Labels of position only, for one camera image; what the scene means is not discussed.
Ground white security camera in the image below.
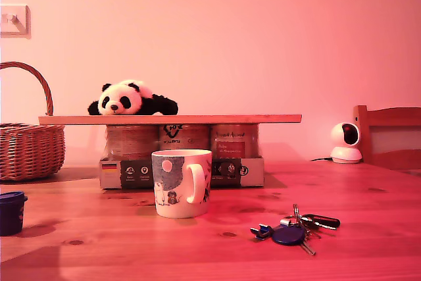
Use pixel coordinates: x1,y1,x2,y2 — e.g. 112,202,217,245
330,121,363,165

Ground white wall switch plate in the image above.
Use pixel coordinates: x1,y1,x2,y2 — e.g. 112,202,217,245
0,4,32,39

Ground wicker basket with handle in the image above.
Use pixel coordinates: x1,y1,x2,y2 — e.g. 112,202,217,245
0,61,66,182

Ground cardboard can tray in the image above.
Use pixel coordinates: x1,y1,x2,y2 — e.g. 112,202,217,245
99,154,265,190

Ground wooden shelf board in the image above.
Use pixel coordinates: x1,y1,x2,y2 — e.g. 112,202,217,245
37,114,303,126

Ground can with plain label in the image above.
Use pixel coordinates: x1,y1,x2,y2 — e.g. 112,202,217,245
105,124,161,161

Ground white illustrated mug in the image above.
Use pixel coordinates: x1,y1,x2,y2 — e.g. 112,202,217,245
151,149,213,219

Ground can with red label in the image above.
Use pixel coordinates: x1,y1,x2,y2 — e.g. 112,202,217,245
210,124,260,159

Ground panda plush toy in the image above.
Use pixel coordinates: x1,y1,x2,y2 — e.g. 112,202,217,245
87,79,180,116

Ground blue lidded container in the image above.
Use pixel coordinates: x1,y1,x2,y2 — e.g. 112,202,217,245
0,190,28,237

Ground wooden chair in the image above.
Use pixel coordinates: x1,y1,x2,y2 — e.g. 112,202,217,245
353,105,421,176

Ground bunch of keys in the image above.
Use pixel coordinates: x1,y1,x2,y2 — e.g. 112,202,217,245
249,203,341,256

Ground can with recycling print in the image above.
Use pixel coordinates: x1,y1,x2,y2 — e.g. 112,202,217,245
159,124,211,152

